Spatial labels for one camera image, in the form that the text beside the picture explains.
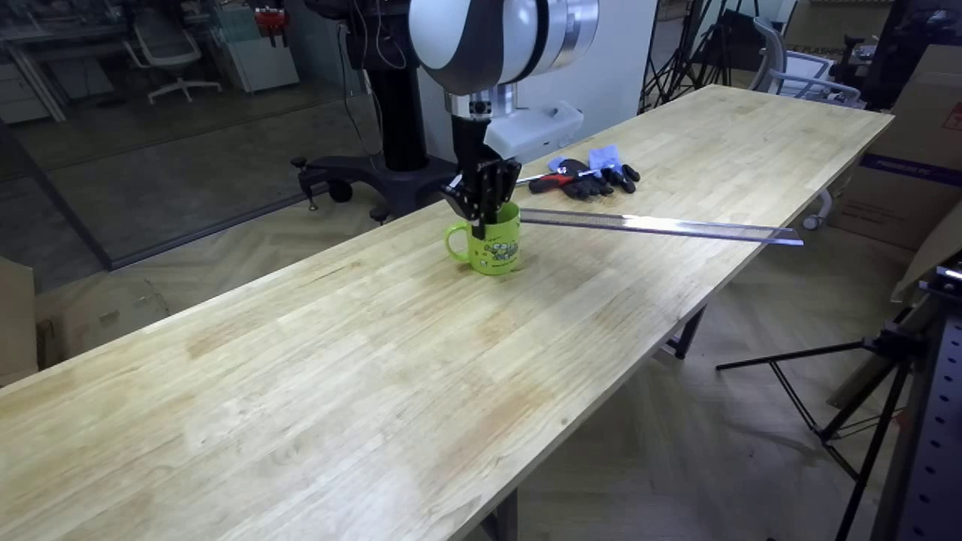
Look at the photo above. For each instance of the long metal ruler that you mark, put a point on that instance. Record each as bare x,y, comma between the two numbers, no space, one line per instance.
663,227

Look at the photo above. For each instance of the perforated metal panel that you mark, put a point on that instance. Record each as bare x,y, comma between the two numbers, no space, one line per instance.
936,441

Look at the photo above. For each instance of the black table leg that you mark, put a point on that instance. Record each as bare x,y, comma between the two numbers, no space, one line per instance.
688,336

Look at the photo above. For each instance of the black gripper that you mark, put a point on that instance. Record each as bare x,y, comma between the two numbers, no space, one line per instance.
471,151

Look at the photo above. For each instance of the black tripod stand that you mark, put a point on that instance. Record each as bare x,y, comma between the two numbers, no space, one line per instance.
853,392

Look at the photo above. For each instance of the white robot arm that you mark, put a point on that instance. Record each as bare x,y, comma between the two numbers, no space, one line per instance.
491,40

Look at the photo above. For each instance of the metal frame chair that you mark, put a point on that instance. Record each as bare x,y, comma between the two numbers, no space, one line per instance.
800,70

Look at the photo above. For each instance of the cardboard box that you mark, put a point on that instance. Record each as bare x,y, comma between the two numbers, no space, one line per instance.
15,319

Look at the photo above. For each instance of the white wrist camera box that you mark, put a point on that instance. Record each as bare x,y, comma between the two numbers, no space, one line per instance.
531,129

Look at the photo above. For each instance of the green plastic cup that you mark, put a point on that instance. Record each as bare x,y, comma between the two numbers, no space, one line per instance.
494,250

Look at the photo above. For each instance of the white cabinet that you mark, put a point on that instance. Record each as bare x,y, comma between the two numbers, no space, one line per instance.
257,54

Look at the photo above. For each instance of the white office chair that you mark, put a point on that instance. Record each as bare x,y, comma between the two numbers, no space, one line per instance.
165,54

